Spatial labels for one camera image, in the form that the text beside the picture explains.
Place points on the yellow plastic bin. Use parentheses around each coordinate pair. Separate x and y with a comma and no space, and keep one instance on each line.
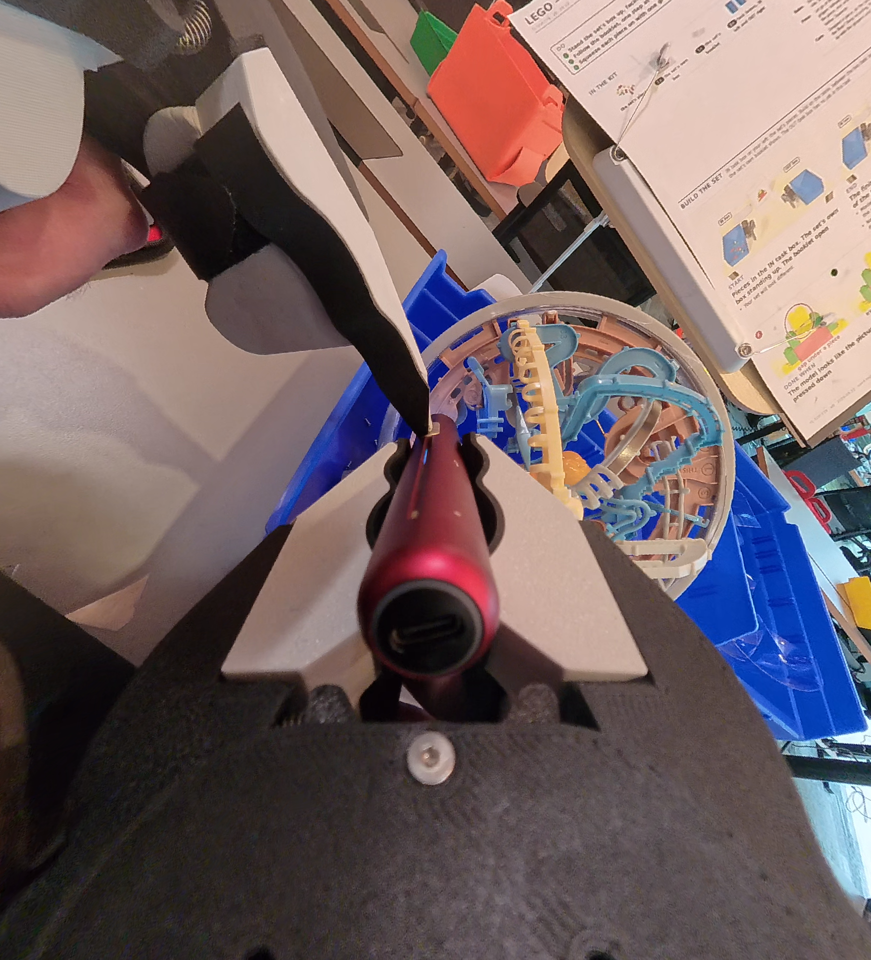
(867,611)

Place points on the white document stand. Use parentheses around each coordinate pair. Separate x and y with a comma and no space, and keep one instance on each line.
(668,255)

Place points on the red electric screwdriver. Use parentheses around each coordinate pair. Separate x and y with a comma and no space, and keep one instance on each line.
(428,525)

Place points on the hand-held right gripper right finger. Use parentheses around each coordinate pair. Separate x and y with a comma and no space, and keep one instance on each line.
(563,600)

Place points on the black square pad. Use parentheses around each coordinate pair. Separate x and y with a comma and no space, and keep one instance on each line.
(360,112)

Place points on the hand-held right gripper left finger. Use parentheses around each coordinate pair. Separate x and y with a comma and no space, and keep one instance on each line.
(293,600)

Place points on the clear ball maze puzzle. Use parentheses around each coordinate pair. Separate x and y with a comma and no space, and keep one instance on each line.
(630,450)

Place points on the blue plastic bin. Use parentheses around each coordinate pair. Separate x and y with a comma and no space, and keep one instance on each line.
(818,675)
(345,427)

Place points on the green plastic bin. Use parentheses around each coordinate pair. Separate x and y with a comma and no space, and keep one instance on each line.
(432,41)

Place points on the person's left hand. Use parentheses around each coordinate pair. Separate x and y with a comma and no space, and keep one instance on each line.
(30,255)

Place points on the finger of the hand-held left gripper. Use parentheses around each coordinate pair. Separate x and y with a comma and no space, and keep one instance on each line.
(315,180)

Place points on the instruction sheet board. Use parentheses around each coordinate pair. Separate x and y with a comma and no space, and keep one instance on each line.
(780,150)

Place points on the red plastic bin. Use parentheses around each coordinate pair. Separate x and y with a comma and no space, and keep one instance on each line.
(495,97)

